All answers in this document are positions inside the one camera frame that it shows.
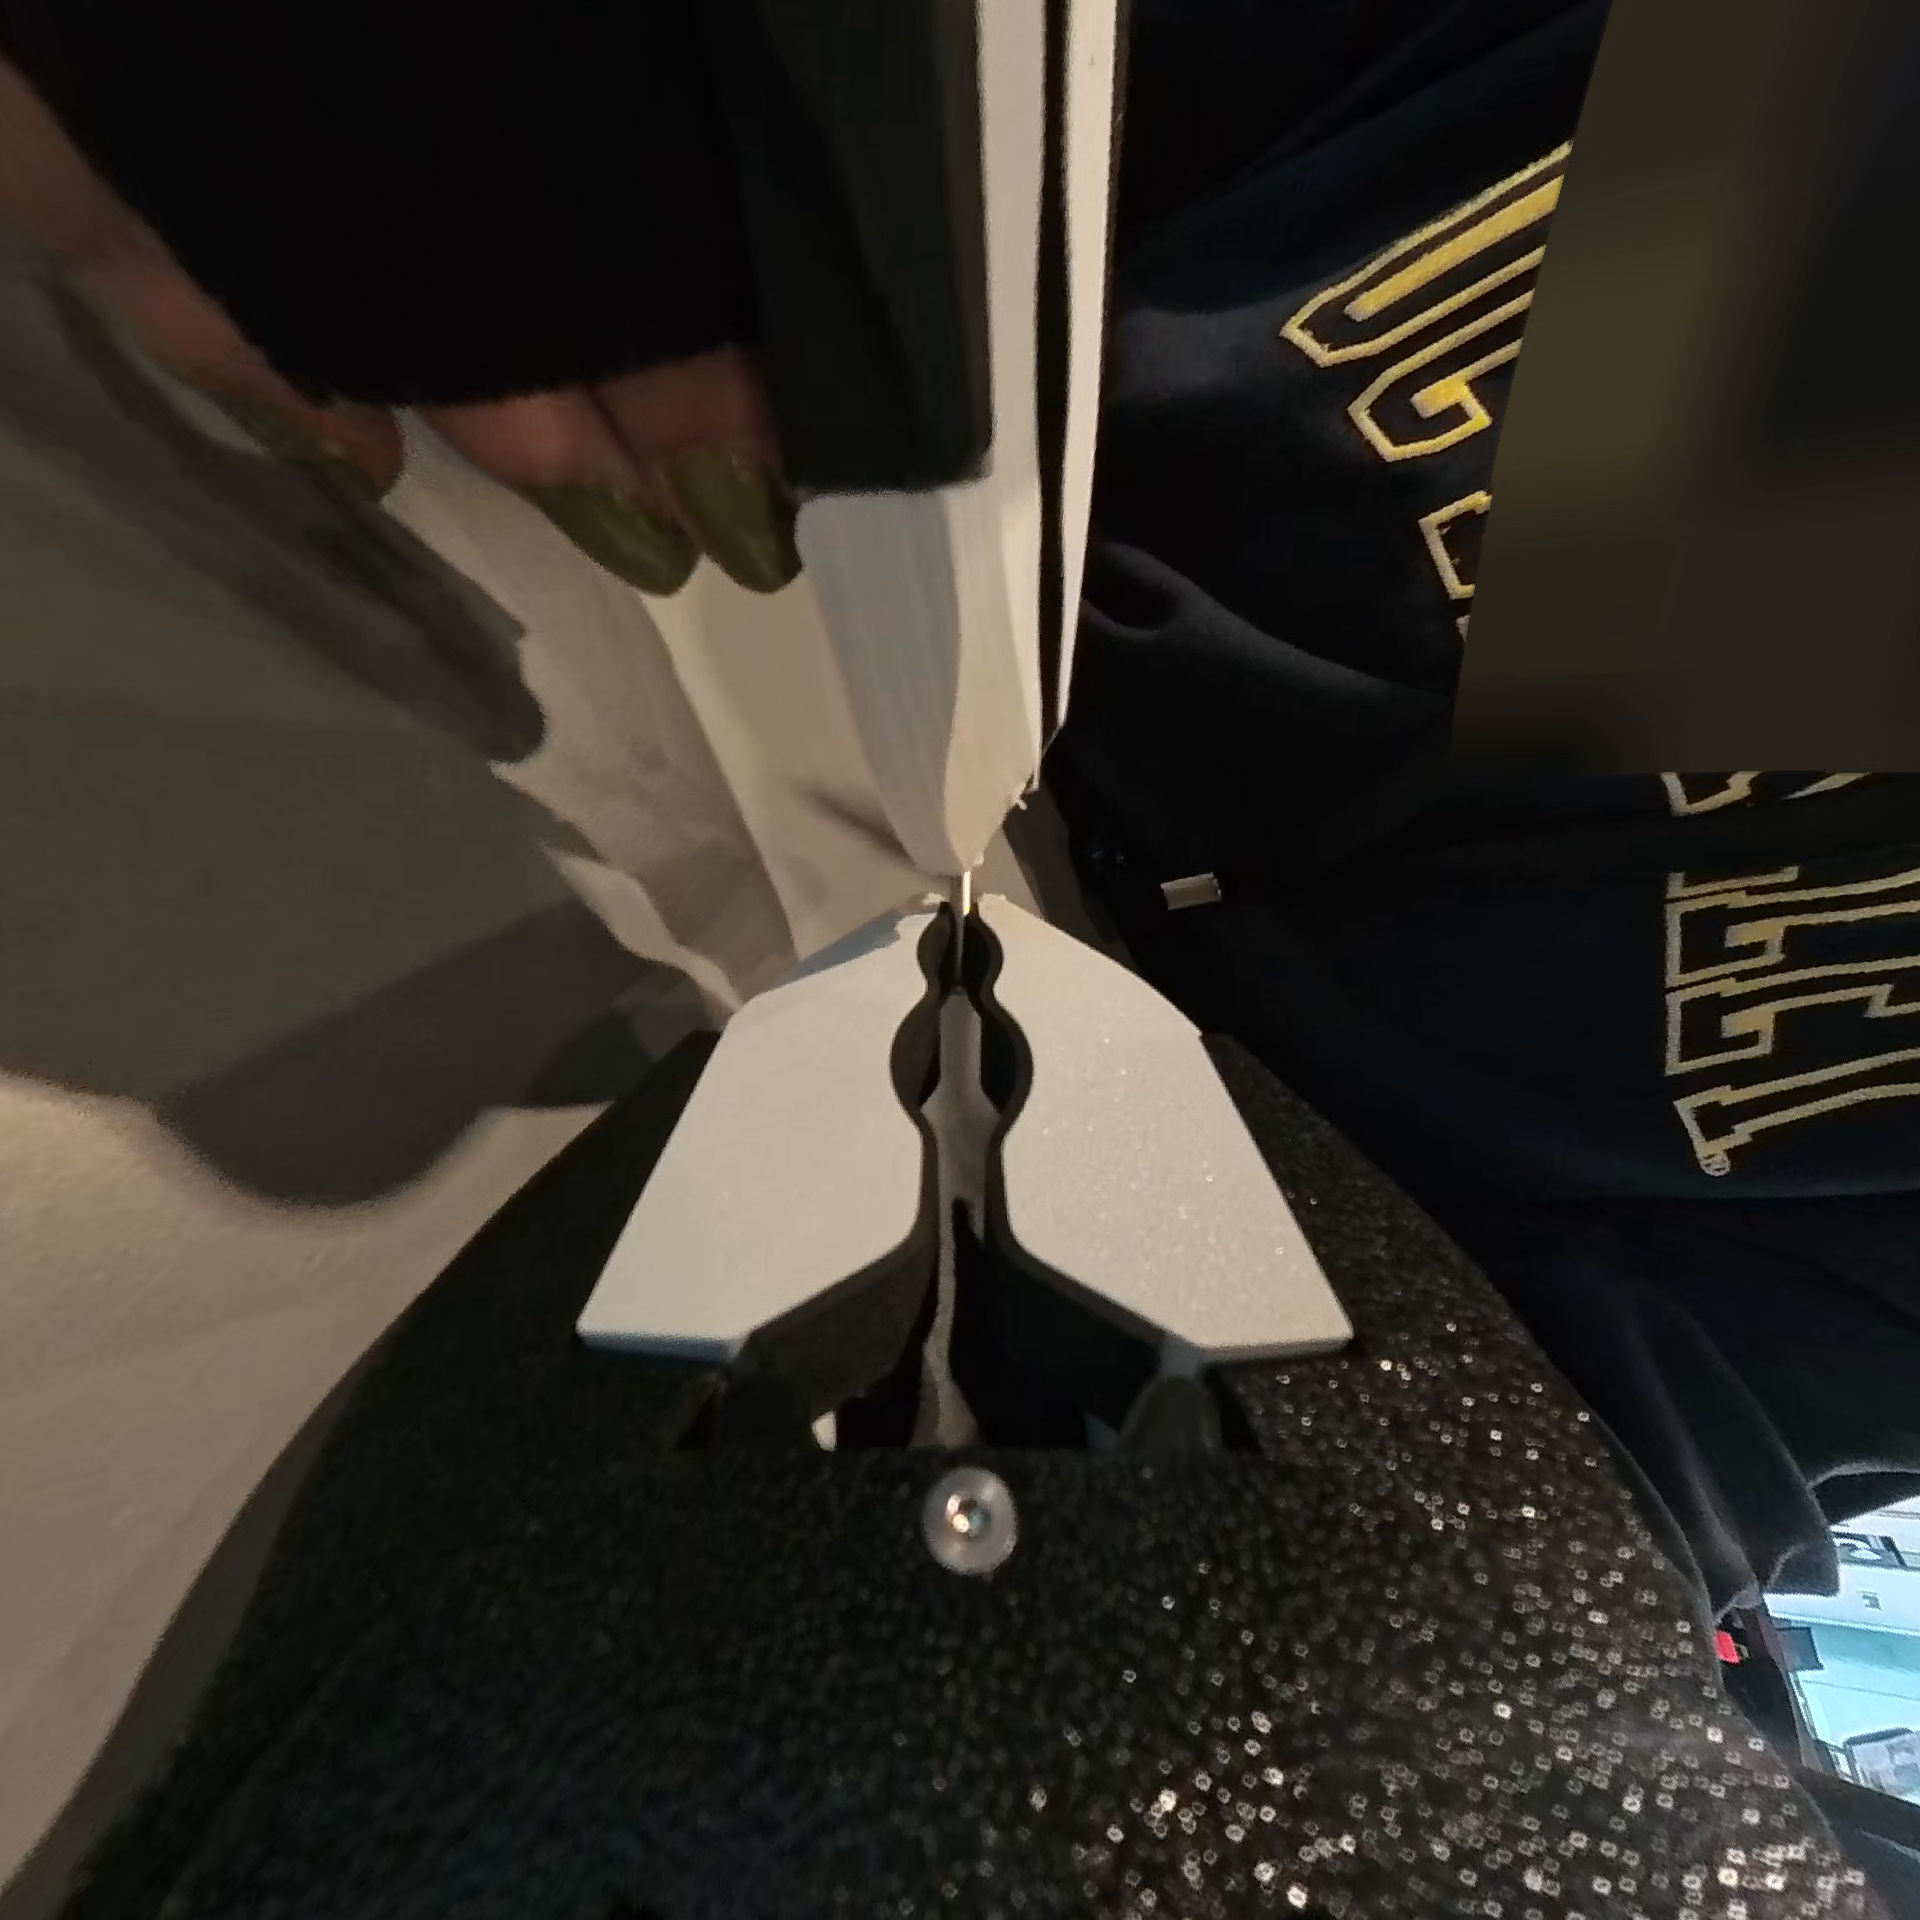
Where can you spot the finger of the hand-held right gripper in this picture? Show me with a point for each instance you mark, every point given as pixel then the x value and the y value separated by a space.
pixel 947 678
pixel 1084 297

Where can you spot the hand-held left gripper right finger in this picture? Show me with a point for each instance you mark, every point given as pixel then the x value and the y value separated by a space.
pixel 1172 1185

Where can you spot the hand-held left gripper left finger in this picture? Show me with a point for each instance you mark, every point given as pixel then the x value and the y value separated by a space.
pixel 752 1185

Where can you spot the grey desk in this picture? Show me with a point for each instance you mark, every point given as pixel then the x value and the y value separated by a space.
pixel 227 1047

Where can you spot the person's right hand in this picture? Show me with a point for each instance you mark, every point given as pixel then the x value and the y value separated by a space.
pixel 644 467

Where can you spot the person's black printed hoodie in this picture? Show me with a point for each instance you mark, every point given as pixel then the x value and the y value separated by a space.
pixel 1502 974

